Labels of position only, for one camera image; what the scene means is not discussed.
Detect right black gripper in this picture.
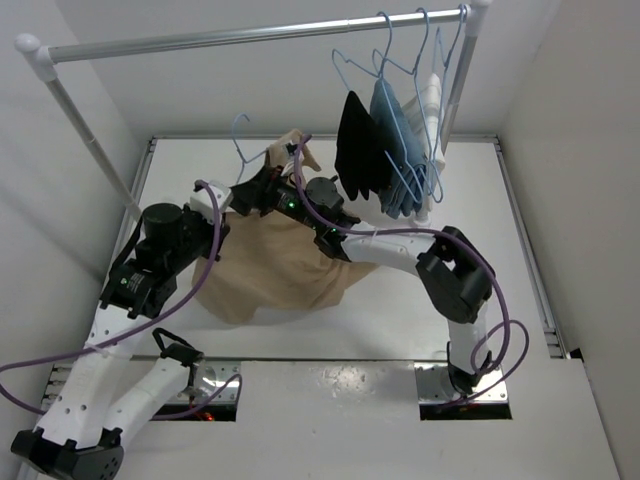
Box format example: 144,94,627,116
228,164,325,231

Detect blue hanger with black garment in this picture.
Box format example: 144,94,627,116
331,48,396,166

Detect light blue wire hanger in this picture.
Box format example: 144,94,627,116
230,113,274,186

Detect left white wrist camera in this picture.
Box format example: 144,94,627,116
189,181,233,225

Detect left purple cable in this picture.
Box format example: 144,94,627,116
0,182,244,419

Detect blue hanger with denim garment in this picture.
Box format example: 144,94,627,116
370,9,436,201

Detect beige t shirt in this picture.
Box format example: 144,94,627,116
192,128,379,326

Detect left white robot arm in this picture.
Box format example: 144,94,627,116
11,202,229,479

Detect blue denim hanging garment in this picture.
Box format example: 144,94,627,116
370,78,427,219

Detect white hanging garment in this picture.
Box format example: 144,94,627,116
402,75,434,222

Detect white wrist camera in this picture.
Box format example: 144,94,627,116
281,142,302,177
189,181,233,225

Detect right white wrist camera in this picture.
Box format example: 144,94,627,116
281,142,302,177

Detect white and silver clothes rack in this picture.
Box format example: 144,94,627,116
14,1,492,220

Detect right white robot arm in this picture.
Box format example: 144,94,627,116
231,167,493,397

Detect blue hanger with white garment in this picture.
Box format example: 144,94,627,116
426,4,467,204

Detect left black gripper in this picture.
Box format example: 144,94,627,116
165,202,229,273

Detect black hanging garment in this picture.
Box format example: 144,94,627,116
334,91,391,201

